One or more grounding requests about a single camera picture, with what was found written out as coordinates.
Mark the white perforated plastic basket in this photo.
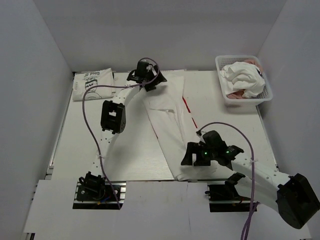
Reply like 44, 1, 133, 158
215, 55, 273, 107

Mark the crumpled white t-shirt in basket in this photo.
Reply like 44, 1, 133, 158
219, 62, 266, 99

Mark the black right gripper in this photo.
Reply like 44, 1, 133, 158
181, 142, 217, 167

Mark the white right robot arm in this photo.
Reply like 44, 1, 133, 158
180, 141, 320, 229

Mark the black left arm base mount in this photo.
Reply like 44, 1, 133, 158
72, 171, 126, 210

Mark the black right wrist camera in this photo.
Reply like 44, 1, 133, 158
201, 130, 227, 152

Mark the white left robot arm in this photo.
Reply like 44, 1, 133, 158
81, 58, 167, 184

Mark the folded white cartoon t-shirt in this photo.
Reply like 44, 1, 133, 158
72, 68, 116, 102

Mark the white t-shirt with red-black print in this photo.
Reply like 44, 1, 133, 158
142, 70, 217, 181

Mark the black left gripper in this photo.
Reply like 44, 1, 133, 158
144, 66, 167, 93

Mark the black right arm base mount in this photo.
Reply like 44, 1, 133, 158
204, 172, 250, 213

